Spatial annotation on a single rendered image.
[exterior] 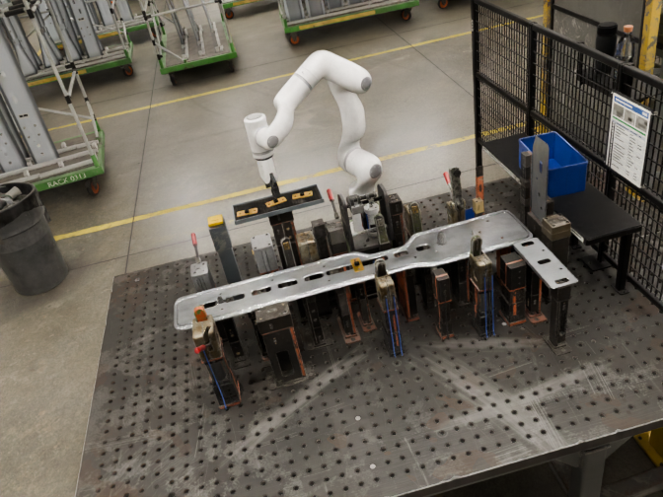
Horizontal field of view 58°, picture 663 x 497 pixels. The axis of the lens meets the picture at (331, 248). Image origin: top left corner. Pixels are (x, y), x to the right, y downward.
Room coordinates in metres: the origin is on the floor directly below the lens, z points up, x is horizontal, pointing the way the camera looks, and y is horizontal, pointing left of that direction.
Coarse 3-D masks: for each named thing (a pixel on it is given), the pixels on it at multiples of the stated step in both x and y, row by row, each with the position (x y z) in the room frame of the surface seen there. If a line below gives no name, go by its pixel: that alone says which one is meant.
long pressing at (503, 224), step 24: (480, 216) 1.99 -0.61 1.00; (504, 216) 1.96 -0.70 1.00; (408, 240) 1.93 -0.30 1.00; (432, 240) 1.90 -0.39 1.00; (456, 240) 1.87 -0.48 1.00; (504, 240) 1.81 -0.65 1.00; (312, 264) 1.90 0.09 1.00; (336, 264) 1.86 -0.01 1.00; (408, 264) 1.78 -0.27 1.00; (432, 264) 1.75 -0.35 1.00; (216, 288) 1.86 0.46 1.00; (240, 288) 1.84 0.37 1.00; (288, 288) 1.78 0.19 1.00; (312, 288) 1.75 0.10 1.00; (336, 288) 1.73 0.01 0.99; (192, 312) 1.75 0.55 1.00; (216, 312) 1.72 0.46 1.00; (240, 312) 1.70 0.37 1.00
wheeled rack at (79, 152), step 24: (24, 0) 5.05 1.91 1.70; (48, 0) 5.97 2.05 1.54; (48, 72) 5.89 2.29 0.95; (72, 72) 5.86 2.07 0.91; (96, 120) 5.95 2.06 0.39; (72, 144) 5.71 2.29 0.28; (96, 144) 5.46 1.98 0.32; (24, 168) 5.26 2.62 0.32; (48, 168) 5.23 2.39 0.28; (72, 168) 5.09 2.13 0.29; (96, 168) 5.02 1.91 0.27; (96, 192) 5.05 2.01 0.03
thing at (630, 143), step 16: (624, 96) 1.88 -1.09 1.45; (624, 112) 1.87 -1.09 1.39; (640, 112) 1.79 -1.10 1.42; (656, 112) 1.73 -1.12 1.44; (608, 128) 1.95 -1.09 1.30; (624, 128) 1.86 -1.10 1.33; (640, 128) 1.78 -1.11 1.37; (608, 144) 1.94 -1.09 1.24; (624, 144) 1.85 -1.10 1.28; (640, 144) 1.77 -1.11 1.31; (624, 160) 1.84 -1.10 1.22; (640, 160) 1.76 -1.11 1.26; (624, 176) 1.83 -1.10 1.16; (640, 176) 1.74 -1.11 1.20
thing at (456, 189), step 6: (450, 168) 2.05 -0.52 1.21; (456, 168) 2.05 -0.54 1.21; (450, 174) 2.04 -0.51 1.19; (456, 174) 2.01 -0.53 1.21; (450, 180) 2.04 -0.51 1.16; (456, 180) 2.04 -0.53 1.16; (456, 186) 2.03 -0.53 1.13; (456, 192) 2.03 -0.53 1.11; (462, 198) 2.02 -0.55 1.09; (462, 204) 2.01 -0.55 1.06
